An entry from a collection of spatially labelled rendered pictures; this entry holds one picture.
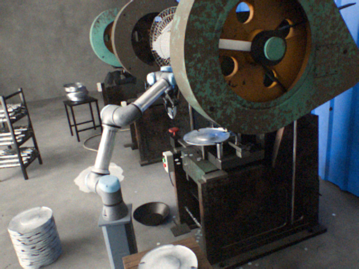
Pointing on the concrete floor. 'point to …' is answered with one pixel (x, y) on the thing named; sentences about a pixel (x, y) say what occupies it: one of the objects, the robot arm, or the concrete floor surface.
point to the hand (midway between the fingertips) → (173, 117)
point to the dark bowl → (151, 213)
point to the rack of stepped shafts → (17, 135)
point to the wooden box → (133, 261)
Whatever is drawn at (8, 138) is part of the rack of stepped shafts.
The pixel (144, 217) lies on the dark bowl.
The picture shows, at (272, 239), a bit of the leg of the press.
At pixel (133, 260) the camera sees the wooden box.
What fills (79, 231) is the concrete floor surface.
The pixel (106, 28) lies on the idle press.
